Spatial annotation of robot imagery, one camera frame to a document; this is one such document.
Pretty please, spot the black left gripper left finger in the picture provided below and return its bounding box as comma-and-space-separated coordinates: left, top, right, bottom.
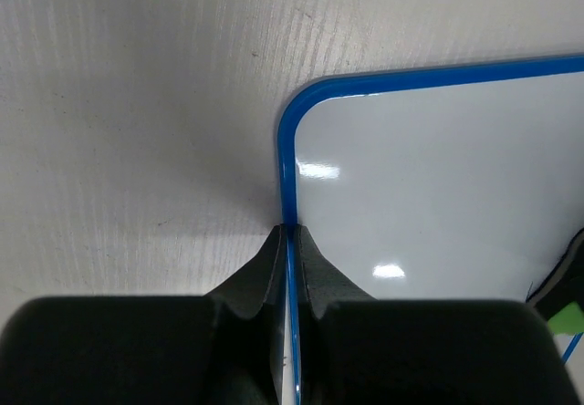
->
203, 225, 287, 404

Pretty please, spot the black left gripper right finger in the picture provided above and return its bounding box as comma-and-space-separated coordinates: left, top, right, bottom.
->
291, 225, 374, 404

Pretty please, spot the blue-framed small whiteboard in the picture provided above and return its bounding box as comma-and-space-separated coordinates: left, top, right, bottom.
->
273, 53, 584, 405

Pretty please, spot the green bone-shaped eraser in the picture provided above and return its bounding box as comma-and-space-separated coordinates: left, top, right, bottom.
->
526, 229, 583, 335

